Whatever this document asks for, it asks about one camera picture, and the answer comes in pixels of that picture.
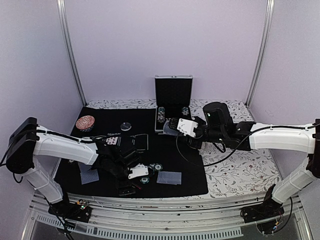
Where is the left chip stack in case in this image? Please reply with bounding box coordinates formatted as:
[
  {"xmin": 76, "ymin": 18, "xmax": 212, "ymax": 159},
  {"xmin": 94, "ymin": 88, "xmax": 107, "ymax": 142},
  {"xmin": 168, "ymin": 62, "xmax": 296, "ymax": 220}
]
[{"xmin": 157, "ymin": 106, "xmax": 166, "ymax": 124}]

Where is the left aluminium corner post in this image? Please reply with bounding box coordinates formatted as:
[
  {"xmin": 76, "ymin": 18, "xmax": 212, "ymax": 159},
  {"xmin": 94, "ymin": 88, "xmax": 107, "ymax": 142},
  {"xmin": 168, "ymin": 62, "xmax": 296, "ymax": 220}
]
[{"xmin": 56, "ymin": 0, "xmax": 87, "ymax": 106}]

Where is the patterned ceramic bowl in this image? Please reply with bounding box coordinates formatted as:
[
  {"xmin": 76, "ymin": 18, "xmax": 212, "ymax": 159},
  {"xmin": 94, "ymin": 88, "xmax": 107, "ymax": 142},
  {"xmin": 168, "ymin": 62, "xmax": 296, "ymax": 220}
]
[{"xmin": 75, "ymin": 115, "xmax": 95, "ymax": 132}]

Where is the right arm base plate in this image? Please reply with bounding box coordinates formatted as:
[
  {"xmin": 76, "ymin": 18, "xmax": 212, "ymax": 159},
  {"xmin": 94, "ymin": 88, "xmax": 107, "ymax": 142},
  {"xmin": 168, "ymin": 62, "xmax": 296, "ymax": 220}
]
[{"xmin": 240, "ymin": 199, "xmax": 285, "ymax": 223}]

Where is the blue card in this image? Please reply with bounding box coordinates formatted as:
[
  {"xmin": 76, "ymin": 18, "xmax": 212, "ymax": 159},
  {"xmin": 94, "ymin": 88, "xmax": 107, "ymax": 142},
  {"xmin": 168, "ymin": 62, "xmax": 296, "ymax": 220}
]
[
  {"xmin": 164, "ymin": 171, "xmax": 182, "ymax": 185},
  {"xmin": 80, "ymin": 169, "xmax": 100, "ymax": 185}
]

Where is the triangular red black marker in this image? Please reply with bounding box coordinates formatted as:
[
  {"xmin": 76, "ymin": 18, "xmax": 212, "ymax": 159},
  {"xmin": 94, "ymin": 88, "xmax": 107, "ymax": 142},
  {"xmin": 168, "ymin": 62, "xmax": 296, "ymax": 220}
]
[{"xmin": 132, "ymin": 183, "xmax": 142, "ymax": 190}]

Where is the blue card player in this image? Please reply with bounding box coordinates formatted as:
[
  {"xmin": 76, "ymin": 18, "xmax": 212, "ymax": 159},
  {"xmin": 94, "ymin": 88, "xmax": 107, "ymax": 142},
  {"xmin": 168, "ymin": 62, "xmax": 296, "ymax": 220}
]
[{"xmin": 156, "ymin": 171, "xmax": 175, "ymax": 185}]

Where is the black poker mat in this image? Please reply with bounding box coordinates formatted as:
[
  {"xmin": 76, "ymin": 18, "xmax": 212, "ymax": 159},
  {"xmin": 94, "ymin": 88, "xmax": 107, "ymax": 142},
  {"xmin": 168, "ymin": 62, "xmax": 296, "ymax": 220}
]
[{"xmin": 54, "ymin": 107, "xmax": 209, "ymax": 198}]

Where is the clear round dealer button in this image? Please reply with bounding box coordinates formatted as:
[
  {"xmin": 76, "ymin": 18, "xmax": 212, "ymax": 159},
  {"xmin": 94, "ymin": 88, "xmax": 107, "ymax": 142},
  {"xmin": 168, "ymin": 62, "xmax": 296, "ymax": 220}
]
[{"xmin": 120, "ymin": 122, "xmax": 132, "ymax": 132}]

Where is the aluminium front rail frame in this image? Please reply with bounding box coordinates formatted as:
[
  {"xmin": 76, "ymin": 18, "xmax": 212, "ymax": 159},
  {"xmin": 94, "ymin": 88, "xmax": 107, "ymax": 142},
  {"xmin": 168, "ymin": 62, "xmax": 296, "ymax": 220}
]
[{"xmin": 21, "ymin": 192, "xmax": 313, "ymax": 240}]

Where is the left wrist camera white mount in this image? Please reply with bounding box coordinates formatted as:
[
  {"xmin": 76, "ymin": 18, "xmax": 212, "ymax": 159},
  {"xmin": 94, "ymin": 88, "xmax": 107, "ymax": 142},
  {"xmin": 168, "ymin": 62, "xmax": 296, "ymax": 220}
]
[{"xmin": 128, "ymin": 163, "xmax": 149, "ymax": 180}]

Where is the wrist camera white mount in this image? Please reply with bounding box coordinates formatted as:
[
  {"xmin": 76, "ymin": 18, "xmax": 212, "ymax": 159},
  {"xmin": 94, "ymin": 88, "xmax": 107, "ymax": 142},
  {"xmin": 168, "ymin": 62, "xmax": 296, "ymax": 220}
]
[
  {"xmin": 128, "ymin": 163, "xmax": 149, "ymax": 180},
  {"xmin": 176, "ymin": 118, "xmax": 198, "ymax": 138}
]

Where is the right chip stack in case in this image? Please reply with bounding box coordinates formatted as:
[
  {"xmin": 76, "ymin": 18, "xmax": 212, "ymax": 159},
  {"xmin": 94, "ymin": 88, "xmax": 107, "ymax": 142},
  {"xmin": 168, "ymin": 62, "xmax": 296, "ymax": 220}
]
[{"xmin": 181, "ymin": 107, "xmax": 189, "ymax": 116}]

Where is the right aluminium corner post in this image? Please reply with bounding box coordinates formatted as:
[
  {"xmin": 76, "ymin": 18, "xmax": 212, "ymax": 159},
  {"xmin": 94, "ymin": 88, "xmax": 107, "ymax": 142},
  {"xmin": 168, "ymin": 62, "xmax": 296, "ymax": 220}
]
[{"xmin": 245, "ymin": 0, "xmax": 275, "ymax": 108}]

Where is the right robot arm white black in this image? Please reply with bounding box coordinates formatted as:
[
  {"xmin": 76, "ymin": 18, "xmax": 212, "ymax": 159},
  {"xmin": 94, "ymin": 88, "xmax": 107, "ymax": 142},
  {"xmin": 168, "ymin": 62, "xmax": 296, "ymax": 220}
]
[{"xmin": 166, "ymin": 102, "xmax": 320, "ymax": 218}]

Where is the aluminium corner post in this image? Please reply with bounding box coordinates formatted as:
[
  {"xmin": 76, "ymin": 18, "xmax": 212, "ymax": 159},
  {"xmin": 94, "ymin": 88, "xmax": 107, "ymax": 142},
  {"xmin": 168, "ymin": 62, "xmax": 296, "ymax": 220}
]
[
  {"xmin": 245, "ymin": 0, "xmax": 275, "ymax": 108},
  {"xmin": 56, "ymin": 0, "xmax": 87, "ymax": 106}
]

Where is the chip stack in case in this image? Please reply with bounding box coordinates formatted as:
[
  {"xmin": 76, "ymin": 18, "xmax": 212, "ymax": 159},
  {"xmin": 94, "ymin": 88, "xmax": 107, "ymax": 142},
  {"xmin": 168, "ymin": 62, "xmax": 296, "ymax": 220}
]
[
  {"xmin": 157, "ymin": 106, "xmax": 166, "ymax": 124},
  {"xmin": 181, "ymin": 107, "xmax": 189, "ymax": 116}
]

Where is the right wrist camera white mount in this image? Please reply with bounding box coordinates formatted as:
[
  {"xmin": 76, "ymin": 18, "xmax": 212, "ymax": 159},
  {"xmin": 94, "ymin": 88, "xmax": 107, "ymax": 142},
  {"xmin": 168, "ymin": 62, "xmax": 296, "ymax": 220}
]
[{"xmin": 176, "ymin": 118, "xmax": 198, "ymax": 138}]

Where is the aluminium poker chip case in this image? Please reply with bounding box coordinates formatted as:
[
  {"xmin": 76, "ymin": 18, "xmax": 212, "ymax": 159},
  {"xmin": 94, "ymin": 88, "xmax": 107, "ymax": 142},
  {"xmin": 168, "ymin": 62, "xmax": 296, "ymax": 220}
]
[{"xmin": 154, "ymin": 75, "xmax": 193, "ymax": 134}]

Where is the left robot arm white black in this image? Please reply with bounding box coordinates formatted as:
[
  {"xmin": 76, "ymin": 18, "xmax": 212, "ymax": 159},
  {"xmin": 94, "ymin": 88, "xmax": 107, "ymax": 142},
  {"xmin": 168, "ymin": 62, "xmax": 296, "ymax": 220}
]
[{"xmin": 0, "ymin": 117, "xmax": 148, "ymax": 217}]

